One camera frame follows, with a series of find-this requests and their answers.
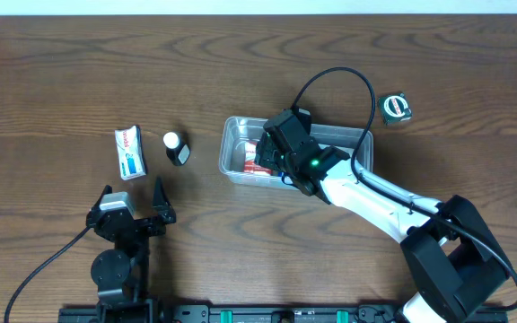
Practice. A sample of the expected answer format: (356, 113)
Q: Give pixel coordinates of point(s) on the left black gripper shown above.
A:
(137, 225)

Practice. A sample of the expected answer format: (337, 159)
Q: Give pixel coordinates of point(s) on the black bottle white cap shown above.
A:
(176, 148)

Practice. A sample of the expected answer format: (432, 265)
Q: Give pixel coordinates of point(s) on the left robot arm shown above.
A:
(121, 273)

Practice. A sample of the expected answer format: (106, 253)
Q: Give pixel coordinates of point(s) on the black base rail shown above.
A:
(240, 314)

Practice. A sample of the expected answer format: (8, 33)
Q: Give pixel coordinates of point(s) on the clear plastic container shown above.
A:
(240, 130)

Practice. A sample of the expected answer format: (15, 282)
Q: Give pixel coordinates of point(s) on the white medicine box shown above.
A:
(131, 163)

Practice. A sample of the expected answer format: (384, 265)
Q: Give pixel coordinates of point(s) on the red medicine sachet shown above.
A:
(249, 166)

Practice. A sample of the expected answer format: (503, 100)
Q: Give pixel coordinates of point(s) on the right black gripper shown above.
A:
(267, 155)

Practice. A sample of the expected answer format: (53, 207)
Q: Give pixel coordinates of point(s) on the green square ointment box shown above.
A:
(394, 108)

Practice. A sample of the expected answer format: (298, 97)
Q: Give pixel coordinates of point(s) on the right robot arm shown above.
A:
(453, 257)

